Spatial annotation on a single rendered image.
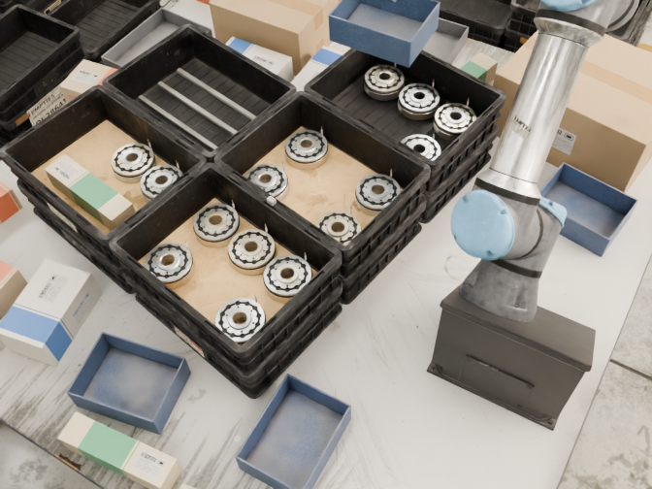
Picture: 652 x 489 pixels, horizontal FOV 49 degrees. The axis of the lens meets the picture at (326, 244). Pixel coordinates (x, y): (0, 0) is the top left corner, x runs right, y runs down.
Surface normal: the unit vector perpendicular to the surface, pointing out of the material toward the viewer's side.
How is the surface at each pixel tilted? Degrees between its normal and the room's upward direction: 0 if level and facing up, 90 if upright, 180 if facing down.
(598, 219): 0
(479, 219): 57
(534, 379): 90
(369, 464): 0
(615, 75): 0
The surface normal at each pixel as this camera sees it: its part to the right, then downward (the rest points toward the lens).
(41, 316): -0.03, -0.58
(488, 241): -0.68, 0.11
